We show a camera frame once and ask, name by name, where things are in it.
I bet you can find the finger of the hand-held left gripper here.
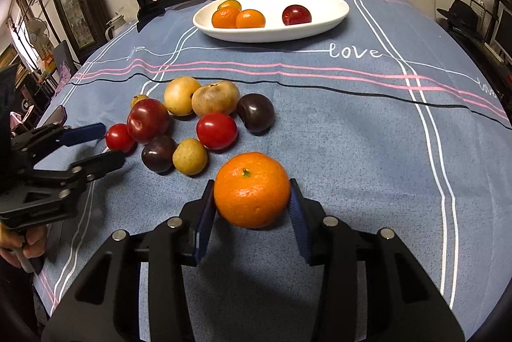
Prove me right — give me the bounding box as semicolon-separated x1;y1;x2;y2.
11;123;107;169
34;150;125;203

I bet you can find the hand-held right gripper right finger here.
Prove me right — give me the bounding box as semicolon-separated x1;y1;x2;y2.
288;178;467;342

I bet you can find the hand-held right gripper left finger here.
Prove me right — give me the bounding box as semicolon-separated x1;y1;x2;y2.
41;179;219;342

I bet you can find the small red cherry tomato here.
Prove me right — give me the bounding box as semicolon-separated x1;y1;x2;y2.
105;123;137;153

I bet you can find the dark purple plum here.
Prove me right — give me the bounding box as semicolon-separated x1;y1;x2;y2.
236;93;275;134
141;135;178;173

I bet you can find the red plum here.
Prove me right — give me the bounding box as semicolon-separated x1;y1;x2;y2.
127;98;170;145
282;4;313;26

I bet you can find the yellow speckled round fruit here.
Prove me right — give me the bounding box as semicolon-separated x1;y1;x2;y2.
172;138;209;175

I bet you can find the large red cherry tomato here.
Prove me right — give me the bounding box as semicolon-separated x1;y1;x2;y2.
196;112;238;151

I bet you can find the large yellow round fruit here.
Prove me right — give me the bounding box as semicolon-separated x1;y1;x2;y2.
164;76;202;116

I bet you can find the brown wrinkled fruit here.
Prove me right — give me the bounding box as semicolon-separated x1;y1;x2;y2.
191;81;241;118

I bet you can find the white oval plate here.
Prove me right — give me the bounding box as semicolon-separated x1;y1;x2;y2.
192;0;350;44

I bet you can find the person's left hand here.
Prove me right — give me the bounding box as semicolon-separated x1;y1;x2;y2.
0;224;48;268

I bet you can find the white standing fan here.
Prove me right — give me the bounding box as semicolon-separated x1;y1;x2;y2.
26;17;51;47

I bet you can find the white kettle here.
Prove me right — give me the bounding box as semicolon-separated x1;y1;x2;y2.
106;13;126;41

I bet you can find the black low cabinet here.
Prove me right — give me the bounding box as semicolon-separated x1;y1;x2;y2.
440;18;512;103

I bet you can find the black hat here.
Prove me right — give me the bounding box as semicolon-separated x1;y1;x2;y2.
436;0;483;33

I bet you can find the computer monitor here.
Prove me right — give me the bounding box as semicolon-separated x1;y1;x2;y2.
490;8;512;59

